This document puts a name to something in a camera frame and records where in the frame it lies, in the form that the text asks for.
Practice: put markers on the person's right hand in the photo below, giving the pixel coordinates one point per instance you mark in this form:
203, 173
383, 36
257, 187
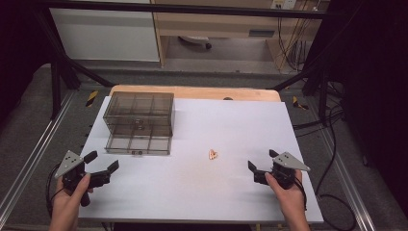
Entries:
288, 199

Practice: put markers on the light wooden desk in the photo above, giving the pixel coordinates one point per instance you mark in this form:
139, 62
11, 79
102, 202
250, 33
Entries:
224, 27

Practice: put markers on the office chair base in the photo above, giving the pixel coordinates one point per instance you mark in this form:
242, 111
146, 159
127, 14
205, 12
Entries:
196, 40

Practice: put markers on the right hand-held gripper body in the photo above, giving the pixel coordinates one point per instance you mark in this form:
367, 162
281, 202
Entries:
287, 162

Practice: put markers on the white wall socket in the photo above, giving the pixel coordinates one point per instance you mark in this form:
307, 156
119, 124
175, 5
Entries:
284, 4

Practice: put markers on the black horizontal frame bar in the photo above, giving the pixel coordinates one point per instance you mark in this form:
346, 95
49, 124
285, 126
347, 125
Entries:
192, 9

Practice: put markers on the person's left hand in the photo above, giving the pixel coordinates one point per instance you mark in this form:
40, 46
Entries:
65, 202

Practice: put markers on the aluminium floor rail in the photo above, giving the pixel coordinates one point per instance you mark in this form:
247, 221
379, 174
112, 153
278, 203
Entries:
32, 154
348, 179

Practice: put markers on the small orange heart-shaped item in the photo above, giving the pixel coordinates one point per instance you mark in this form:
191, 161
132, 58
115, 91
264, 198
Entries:
212, 154

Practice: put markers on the smoky clear divided drawer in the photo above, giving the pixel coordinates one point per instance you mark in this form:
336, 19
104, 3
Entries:
138, 145

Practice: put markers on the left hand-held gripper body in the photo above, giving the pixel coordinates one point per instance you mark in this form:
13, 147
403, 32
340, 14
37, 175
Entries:
69, 163

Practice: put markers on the wooden table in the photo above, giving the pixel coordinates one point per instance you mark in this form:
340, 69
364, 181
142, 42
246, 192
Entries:
198, 93

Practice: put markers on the white cabinet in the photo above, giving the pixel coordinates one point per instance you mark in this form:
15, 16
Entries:
106, 35

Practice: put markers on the smoky clear drawer cabinet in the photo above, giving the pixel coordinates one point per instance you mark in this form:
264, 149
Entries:
139, 109

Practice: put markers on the black metal frame stand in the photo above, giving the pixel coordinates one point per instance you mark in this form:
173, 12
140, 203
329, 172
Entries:
57, 80
316, 83

